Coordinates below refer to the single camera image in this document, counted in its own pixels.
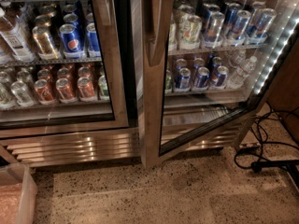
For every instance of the silver blue energy can right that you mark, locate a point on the silver blue energy can right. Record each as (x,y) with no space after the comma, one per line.
(259,26)

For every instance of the red coke can right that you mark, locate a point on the red coke can right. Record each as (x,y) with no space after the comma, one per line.
(86,89)

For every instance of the silver diet coke can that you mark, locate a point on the silver diet coke can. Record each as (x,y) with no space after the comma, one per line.
(23,93)

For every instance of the stainless steel fridge base grille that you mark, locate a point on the stainless steel fridge base grille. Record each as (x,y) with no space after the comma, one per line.
(106,145)

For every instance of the blue pepsi can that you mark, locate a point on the blue pepsi can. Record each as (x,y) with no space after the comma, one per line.
(183,79)
(72,40)

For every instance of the green sprite can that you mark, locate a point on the green sprite can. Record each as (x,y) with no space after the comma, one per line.
(168,81)

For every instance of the translucent plastic bin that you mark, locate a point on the translucent plastic bin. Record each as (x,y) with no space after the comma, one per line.
(18,192)

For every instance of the red coke can middle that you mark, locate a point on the red coke can middle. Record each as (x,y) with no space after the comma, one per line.
(65,90)

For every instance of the red coke can left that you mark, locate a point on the red coke can left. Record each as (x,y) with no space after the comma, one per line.
(44,92)

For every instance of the silver blue energy can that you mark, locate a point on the silver blue energy can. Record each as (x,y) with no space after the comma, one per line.
(259,26)
(213,30)

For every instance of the blue pepsi can front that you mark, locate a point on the blue pepsi can front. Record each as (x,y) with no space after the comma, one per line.
(72,40)

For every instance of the red coke can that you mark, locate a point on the red coke can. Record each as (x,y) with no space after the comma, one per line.
(86,89)
(65,90)
(44,92)

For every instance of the clear water bottle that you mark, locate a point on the clear water bottle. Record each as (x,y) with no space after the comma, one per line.
(240,74)

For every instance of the blue pepsi can lower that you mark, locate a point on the blue pepsi can lower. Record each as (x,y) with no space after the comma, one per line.
(183,79)

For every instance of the fridge glass door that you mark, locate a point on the fridge glass door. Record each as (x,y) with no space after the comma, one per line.
(208,103)
(95,19)

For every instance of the white green soda can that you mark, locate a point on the white green soda can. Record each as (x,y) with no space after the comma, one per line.
(189,38)
(172,43)

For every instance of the gold soda can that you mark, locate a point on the gold soda can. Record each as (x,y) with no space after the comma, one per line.
(47,49)

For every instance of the white green soda can right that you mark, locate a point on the white green soda can right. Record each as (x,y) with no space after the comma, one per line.
(189,38)

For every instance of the iced tea bottle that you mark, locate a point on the iced tea bottle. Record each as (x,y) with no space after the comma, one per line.
(16,38)

